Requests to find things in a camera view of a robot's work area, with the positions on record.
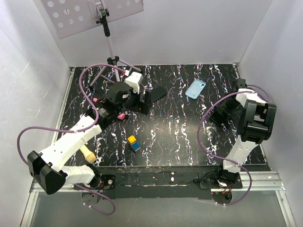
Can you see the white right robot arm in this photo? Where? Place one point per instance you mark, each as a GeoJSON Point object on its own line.
{"type": "Point", "coordinates": [255, 126]}

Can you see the orange and blue toy blocks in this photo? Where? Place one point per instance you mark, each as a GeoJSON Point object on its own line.
{"type": "Point", "coordinates": [133, 143]}

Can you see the light blue phone case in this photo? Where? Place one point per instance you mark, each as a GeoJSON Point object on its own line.
{"type": "Point", "coordinates": [195, 89]}

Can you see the pink cylindrical stick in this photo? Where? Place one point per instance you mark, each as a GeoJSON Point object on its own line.
{"type": "Point", "coordinates": [120, 117]}

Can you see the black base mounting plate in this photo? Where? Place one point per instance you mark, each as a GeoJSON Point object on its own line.
{"type": "Point", "coordinates": [158, 181]}

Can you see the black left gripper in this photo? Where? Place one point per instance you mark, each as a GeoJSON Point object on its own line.
{"type": "Point", "coordinates": [144, 106]}

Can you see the lilac music stand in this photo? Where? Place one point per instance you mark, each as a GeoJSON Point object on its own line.
{"type": "Point", "coordinates": [71, 17]}

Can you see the wooden handled tool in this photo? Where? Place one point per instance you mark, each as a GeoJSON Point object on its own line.
{"type": "Point", "coordinates": [88, 155]}

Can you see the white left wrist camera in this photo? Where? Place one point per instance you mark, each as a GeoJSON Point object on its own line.
{"type": "Point", "coordinates": [134, 81]}

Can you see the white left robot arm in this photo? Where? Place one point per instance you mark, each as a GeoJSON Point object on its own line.
{"type": "Point", "coordinates": [48, 166]}

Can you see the black smartphone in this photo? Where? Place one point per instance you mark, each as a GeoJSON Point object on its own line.
{"type": "Point", "coordinates": [157, 93]}

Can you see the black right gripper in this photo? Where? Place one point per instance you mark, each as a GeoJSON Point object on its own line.
{"type": "Point", "coordinates": [232, 113]}

